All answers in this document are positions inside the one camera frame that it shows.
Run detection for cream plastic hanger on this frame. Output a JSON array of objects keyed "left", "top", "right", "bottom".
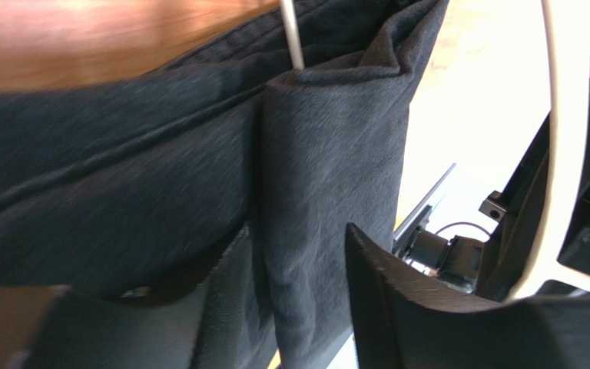
[{"left": 278, "top": 0, "right": 590, "bottom": 303}]

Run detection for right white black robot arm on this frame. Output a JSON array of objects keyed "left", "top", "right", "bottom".
[{"left": 393, "top": 107, "right": 590, "bottom": 301}]

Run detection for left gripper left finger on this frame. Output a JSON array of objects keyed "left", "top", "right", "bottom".
[{"left": 0, "top": 227, "right": 252, "bottom": 368}]

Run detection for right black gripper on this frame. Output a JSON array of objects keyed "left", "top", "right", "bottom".
[{"left": 476, "top": 91, "right": 590, "bottom": 301}]

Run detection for black denim trousers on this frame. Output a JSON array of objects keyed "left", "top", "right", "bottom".
[{"left": 0, "top": 1, "right": 448, "bottom": 368}]

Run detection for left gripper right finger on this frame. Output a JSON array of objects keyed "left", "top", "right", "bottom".
[{"left": 345, "top": 224, "right": 590, "bottom": 368}]

